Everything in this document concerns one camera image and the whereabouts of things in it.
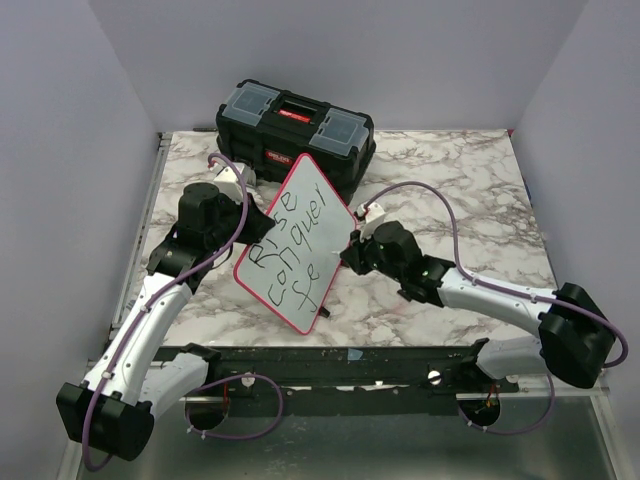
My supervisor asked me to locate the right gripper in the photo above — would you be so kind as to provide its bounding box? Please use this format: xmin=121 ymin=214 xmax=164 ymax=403
xmin=340 ymin=224 xmax=405 ymax=284

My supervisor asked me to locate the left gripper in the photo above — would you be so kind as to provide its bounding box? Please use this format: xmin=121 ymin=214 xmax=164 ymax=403
xmin=208 ymin=191 xmax=275 ymax=251

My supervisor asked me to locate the pink framed whiteboard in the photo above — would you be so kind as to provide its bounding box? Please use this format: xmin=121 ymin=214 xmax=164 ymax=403
xmin=234 ymin=153 xmax=356 ymax=335

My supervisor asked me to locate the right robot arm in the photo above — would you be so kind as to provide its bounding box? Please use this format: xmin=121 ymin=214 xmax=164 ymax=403
xmin=340 ymin=221 xmax=615 ymax=392

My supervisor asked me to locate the black plastic toolbox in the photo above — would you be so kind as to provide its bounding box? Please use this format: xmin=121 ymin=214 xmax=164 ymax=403
xmin=216 ymin=79 xmax=376 ymax=203

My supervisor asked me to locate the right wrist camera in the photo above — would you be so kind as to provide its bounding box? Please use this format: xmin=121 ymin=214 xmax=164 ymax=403
xmin=355 ymin=202 xmax=386 ymax=242

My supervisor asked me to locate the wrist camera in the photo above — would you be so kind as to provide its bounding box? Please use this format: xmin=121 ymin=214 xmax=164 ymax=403
xmin=355 ymin=202 xmax=386 ymax=242
xmin=209 ymin=163 xmax=243 ymax=203

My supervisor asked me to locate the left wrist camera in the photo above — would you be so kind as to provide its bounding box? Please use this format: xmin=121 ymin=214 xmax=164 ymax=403
xmin=209 ymin=163 xmax=243 ymax=203

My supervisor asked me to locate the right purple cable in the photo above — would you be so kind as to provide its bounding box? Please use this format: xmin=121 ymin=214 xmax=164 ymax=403
xmin=357 ymin=180 xmax=629 ymax=435

